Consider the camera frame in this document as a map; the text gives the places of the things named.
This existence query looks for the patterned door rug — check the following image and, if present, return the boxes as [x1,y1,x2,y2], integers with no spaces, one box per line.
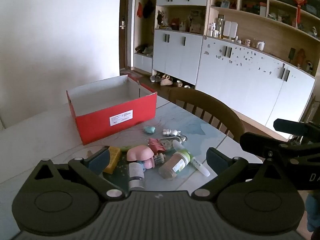
[122,71,143,81]

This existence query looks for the shelf figurines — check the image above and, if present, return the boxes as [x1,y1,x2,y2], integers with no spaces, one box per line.
[156,10,203,33]

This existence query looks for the white marker pen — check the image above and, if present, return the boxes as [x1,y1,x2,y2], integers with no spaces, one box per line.
[172,140,211,178]

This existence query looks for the person's right hand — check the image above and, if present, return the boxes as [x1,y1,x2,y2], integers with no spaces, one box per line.
[306,192,320,232]

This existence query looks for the white wall cabinet unit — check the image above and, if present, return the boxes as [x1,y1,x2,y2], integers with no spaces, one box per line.
[134,0,320,140]

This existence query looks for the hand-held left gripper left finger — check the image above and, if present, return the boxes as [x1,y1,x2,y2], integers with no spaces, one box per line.
[34,146,127,200]

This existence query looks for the pink mushroom toy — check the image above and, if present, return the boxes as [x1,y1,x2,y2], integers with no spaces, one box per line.
[126,145,154,169]

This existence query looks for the small beige toy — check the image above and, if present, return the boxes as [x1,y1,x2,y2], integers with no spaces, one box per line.
[153,154,167,166]

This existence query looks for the brown door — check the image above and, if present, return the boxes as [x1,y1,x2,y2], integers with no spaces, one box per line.
[119,0,135,71]

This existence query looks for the red plastic toy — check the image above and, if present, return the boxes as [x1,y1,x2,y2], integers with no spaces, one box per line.
[147,137,167,153]

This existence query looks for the white storage canisters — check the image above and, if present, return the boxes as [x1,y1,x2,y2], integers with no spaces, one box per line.
[222,20,238,38]

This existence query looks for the yellow block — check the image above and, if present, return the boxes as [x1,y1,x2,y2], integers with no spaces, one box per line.
[102,146,122,174]

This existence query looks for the brown jar with green label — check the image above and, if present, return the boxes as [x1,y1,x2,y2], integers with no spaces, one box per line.
[158,149,192,180]

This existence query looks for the wooden chair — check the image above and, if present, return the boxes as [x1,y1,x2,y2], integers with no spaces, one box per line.
[168,87,246,143]

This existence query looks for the row of shoes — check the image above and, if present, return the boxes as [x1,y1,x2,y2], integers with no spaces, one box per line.
[149,72,193,89]

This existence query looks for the red cardboard box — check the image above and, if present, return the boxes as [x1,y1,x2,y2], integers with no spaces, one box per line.
[66,75,158,145]

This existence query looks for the white toy figure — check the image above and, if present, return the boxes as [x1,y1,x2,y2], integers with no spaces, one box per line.
[162,128,182,137]

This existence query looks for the white roll object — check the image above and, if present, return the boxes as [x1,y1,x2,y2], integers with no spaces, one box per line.
[128,162,145,190]

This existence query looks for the grey correction tape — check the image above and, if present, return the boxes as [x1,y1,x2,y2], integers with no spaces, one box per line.
[161,135,188,152]

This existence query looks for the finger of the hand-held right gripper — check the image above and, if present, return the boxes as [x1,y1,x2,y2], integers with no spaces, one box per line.
[274,118,308,135]
[240,132,288,158]

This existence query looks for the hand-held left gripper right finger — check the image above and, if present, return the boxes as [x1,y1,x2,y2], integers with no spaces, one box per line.
[191,147,280,200]

